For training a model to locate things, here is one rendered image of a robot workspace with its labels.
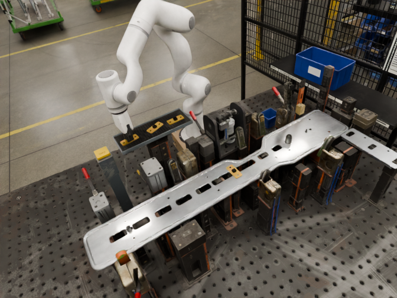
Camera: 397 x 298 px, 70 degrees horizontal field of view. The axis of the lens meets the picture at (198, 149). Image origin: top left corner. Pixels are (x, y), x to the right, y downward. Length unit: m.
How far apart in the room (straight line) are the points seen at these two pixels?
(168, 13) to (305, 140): 0.88
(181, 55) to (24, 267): 1.31
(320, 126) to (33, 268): 1.63
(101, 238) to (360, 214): 1.24
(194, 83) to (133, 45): 0.48
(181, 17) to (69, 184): 1.23
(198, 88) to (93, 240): 0.90
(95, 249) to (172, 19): 0.99
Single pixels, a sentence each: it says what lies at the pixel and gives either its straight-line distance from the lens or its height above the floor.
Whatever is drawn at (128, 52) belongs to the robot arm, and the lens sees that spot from 1.20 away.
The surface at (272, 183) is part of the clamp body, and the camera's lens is 1.24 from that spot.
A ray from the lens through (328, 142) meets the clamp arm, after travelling 1.40.
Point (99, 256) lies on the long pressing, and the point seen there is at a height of 1.00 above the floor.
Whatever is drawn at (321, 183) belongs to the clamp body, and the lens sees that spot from 1.56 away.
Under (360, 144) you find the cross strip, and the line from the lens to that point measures 1.58.
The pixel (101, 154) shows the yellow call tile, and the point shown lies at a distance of 1.34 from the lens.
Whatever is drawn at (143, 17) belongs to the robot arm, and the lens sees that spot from 1.25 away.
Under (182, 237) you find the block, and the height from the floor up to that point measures 1.03.
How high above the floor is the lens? 2.00
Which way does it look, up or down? 43 degrees down
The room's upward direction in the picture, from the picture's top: 8 degrees counter-clockwise
